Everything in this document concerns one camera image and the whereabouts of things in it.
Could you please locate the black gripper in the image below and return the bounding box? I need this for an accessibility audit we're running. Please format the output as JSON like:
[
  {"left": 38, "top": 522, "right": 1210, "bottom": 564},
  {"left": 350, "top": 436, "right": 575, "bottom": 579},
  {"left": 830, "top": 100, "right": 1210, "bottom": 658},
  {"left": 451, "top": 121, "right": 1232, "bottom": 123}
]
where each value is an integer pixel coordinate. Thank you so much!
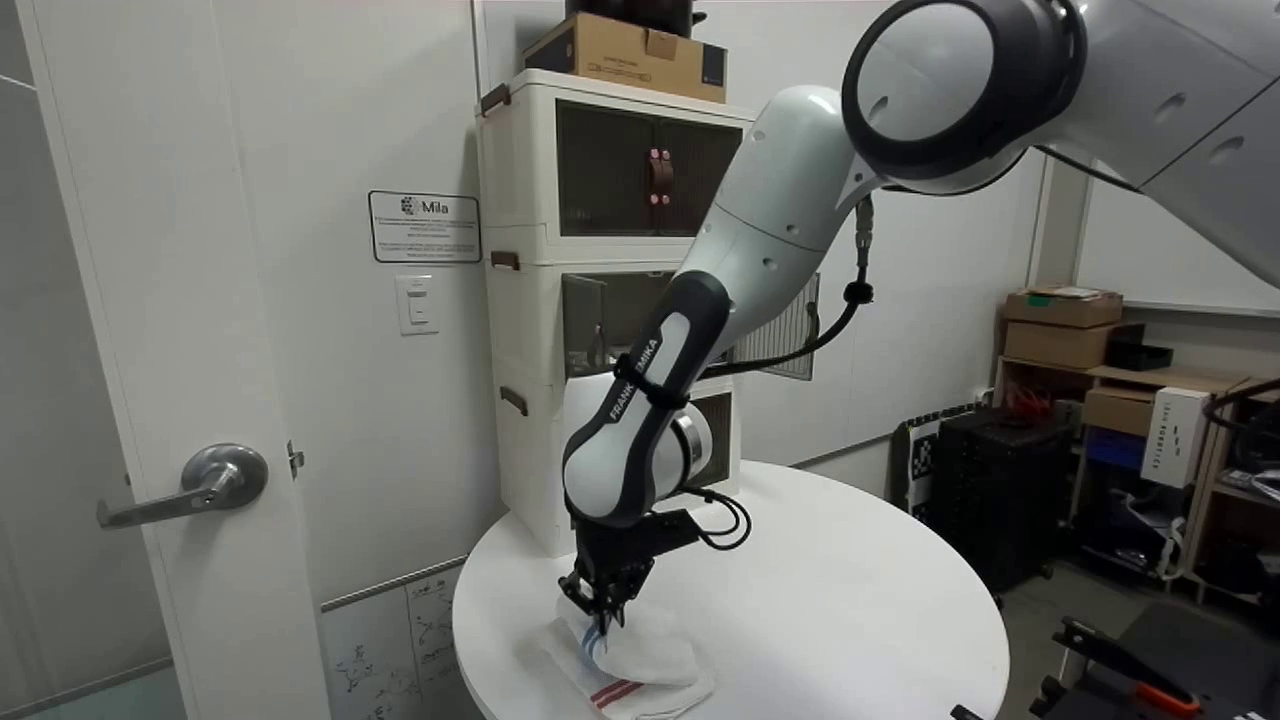
[{"left": 556, "top": 513, "right": 658, "bottom": 639}]

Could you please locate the white towel with blue stripes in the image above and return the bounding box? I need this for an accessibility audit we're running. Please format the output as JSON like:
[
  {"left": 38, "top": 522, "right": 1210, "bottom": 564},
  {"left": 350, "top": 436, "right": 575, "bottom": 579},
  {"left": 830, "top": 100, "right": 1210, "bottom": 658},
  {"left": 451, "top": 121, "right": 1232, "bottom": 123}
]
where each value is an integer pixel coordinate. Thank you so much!
[{"left": 546, "top": 596, "right": 688, "bottom": 687}]

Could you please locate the white three-tier storage cabinet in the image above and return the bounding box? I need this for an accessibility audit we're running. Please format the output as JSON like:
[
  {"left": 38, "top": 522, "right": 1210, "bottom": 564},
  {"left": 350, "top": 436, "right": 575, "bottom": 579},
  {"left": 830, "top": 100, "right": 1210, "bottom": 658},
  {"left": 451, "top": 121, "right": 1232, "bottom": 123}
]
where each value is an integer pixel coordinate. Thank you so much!
[{"left": 476, "top": 64, "right": 752, "bottom": 554}]

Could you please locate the white sheet with sketches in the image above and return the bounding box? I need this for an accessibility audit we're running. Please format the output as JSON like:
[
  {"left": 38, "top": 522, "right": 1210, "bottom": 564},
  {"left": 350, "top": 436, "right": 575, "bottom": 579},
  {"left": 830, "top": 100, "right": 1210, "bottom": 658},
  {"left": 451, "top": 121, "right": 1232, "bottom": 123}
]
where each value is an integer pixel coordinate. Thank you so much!
[{"left": 318, "top": 564, "right": 472, "bottom": 720}]

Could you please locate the black storage crate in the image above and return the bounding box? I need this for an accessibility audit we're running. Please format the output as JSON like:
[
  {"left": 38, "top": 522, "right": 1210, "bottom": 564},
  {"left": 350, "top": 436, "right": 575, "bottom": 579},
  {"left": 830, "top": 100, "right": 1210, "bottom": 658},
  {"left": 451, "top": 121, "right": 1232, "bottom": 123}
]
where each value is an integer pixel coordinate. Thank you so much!
[{"left": 917, "top": 403, "right": 1080, "bottom": 596}]

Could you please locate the plain cardboard box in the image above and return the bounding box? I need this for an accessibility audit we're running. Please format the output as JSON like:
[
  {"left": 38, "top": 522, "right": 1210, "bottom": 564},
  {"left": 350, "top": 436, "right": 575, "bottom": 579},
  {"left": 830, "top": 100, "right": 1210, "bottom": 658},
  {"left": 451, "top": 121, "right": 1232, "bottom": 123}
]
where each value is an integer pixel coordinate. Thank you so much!
[{"left": 999, "top": 314, "right": 1117, "bottom": 374}]

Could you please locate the white room door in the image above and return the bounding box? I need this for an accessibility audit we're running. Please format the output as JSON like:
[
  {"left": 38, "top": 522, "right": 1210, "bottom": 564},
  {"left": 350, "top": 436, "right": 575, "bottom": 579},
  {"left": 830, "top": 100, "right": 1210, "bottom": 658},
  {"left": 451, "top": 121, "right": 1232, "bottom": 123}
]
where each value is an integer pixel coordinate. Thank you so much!
[{"left": 13, "top": 0, "right": 336, "bottom": 720}]

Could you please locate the cardboard box with black label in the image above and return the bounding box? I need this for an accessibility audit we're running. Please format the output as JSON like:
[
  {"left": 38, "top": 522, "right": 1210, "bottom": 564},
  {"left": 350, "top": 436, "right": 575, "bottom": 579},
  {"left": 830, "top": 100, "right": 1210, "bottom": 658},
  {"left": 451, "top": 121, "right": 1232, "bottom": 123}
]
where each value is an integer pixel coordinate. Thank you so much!
[{"left": 519, "top": 8, "right": 732, "bottom": 107}]

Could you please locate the small cardboard box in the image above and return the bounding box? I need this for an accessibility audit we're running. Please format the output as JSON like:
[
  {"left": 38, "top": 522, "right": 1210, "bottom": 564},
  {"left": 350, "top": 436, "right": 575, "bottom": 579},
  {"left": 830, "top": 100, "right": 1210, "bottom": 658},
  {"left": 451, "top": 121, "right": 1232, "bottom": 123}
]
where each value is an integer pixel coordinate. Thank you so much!
[{"left": 1077, "top": 382, "right": 1150, "bottom": 441}]

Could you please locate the flat cardboard box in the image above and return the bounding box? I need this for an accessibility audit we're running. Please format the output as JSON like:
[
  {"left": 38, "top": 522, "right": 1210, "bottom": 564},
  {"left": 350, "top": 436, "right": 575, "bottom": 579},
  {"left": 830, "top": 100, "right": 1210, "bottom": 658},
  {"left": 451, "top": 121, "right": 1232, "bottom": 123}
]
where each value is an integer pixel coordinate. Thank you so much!
[{"left": 999, "top": 285, "right": 1127, "bottom": 330}]

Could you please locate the black device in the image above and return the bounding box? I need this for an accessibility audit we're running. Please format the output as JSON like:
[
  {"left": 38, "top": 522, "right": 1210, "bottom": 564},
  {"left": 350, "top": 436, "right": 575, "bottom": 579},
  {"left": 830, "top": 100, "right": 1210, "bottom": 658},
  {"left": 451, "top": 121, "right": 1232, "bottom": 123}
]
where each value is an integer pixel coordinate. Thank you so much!
[{"left": 564, "top": 0, "right": 708, "bottom": 38}]

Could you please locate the black case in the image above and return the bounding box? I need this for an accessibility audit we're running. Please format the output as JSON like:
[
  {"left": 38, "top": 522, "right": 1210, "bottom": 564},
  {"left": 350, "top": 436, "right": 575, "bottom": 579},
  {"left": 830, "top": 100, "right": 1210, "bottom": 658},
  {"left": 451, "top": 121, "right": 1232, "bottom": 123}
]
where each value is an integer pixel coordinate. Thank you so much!
[{"left": 1099, "top": 321, "right": 1175, "bottom": 374}]

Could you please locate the white carton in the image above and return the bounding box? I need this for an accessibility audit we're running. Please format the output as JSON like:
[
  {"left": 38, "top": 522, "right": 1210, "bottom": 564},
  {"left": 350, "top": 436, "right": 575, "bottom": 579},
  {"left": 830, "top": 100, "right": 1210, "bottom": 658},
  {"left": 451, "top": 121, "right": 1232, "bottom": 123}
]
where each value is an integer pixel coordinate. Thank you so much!
[{"left": 1136, "top": 382, "right": 1210, "bottom": 491}]

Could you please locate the wooden shelf unit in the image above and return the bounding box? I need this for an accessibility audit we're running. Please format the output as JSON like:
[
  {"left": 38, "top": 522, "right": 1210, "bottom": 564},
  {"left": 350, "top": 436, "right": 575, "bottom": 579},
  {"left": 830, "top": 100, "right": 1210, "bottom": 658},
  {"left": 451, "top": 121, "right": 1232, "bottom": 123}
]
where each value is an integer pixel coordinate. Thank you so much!
[{"left": 1072, "top": 364, "right": 1280, "bottom": 610}]

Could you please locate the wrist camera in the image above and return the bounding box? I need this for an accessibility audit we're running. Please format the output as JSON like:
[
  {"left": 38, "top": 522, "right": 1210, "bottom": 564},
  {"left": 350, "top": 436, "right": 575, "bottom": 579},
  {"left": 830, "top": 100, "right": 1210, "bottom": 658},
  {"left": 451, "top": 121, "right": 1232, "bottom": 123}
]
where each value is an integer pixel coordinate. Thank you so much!
[{"left": 652, "top": 507, "right": 708, "bottom": 552}]

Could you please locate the white light switch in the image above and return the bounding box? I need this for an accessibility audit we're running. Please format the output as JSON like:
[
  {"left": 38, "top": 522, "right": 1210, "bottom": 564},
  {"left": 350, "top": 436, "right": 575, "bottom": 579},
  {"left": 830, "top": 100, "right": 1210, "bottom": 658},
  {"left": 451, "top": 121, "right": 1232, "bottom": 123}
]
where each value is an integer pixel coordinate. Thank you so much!
[{"left": 393, "top": 273, "right": 445, "bottom": 338}]

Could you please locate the silver door lever handle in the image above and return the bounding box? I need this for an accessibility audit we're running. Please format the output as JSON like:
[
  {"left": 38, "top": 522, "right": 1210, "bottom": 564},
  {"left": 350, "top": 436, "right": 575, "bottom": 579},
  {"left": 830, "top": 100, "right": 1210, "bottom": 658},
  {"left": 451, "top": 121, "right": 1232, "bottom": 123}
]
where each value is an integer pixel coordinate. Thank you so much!
[{"left": 90, "top": 441, "right": 272, "bottom": 530}]

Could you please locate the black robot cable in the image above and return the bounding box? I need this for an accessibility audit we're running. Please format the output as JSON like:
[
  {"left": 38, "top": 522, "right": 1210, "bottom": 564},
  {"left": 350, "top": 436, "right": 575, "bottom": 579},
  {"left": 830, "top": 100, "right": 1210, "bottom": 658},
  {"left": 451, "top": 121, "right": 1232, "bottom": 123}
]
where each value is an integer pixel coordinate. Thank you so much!
[{"left": 670, "top": 188, "right": 878, "bottom": 554}]

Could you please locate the white wall sign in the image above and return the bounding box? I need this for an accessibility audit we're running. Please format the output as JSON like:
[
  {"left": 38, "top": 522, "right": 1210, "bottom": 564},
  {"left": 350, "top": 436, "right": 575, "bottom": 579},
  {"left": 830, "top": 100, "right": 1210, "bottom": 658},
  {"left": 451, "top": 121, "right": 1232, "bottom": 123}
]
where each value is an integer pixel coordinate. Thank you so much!
[{"left": 362, "top": 182, "right": 482, "bottom": 267}]

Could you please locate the orange handled tool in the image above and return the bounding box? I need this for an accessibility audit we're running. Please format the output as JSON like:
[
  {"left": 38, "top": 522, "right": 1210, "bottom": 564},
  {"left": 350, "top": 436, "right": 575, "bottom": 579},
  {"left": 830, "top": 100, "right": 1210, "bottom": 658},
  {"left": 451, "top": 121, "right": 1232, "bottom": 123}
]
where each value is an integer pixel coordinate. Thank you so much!
[{"left": 1127, "top": 675, "right": 1209, "bottom": 720}]

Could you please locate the black equipment frame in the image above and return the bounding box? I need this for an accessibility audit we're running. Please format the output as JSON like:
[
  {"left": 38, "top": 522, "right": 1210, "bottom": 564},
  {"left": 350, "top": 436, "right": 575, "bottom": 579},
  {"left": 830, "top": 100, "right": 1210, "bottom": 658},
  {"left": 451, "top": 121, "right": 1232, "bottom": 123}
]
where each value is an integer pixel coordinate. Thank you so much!
[{"left": 1033, "top": 591, "right": 1280, "bottom": 720}]

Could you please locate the wall whiteboard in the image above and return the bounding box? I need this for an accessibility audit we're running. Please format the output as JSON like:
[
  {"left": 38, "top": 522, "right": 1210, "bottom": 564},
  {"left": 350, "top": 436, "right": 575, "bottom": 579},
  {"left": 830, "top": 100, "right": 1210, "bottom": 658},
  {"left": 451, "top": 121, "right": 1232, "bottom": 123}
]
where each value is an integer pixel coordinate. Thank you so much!
[{"left": 1077, "top": 176, "right": 1280, "bottom": 321}]

